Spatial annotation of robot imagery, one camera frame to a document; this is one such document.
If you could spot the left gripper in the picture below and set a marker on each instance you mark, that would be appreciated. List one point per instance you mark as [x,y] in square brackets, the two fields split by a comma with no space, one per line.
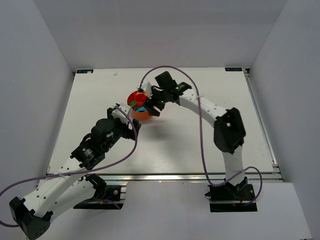
[128,130]

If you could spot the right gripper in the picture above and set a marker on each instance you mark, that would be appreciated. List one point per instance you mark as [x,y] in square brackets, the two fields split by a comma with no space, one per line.
[152,105]

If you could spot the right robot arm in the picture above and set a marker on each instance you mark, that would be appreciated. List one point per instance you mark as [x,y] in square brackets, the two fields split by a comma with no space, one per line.
[228,127]

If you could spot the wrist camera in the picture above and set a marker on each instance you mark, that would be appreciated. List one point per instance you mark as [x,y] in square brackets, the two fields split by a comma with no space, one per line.
[122,112]
[146,88]

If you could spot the orange divided round container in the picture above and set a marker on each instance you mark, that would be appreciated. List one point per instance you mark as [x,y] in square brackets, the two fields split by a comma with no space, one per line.
[136,101]

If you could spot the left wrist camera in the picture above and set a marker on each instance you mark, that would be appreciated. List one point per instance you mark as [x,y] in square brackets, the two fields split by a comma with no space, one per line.
[122,112]

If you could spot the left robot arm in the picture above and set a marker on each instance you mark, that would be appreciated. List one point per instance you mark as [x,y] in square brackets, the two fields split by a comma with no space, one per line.
[75,181]

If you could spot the blue table label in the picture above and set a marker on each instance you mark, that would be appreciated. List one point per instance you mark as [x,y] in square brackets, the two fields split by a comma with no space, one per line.
[84,71]
[233,69]

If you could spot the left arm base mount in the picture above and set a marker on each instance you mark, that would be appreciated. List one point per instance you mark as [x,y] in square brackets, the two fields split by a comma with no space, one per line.
[106,196]

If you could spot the teal rounded lego brick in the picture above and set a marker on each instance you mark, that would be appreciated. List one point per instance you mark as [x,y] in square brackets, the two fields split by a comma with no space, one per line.
[140,109]

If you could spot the right blue table label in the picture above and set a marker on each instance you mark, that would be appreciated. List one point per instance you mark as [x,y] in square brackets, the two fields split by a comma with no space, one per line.
[233,69]

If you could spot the green square lego brick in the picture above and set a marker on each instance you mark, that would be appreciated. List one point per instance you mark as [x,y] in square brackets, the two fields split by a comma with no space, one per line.
[132,103]

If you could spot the left blue table label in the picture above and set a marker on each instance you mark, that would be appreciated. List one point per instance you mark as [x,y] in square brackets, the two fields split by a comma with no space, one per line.
[84,71]

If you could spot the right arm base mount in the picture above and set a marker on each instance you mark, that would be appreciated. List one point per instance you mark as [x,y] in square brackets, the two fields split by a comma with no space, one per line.
[222,201]

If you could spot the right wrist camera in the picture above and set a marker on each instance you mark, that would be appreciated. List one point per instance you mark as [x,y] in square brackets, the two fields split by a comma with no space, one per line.
[146,88]

